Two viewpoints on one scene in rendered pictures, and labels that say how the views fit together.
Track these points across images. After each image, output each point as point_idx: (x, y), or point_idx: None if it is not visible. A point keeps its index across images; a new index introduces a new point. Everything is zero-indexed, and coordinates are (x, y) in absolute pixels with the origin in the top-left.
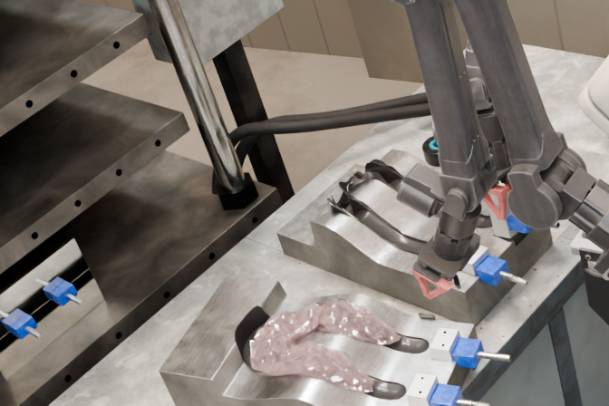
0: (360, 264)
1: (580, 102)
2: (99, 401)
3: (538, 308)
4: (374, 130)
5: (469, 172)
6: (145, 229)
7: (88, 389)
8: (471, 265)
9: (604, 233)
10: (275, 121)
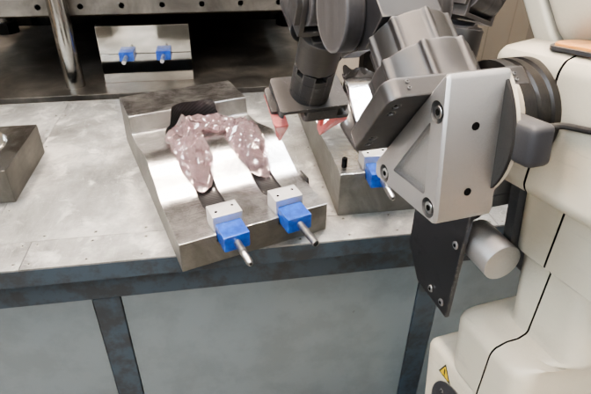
0: (312, 126)
1: None
2: (112, 112)
3: (402, 237)
4: None
5: None
6: (256, 65)
7: (118, 105)
8: (363, 158)
9: (385, 80)
10: None
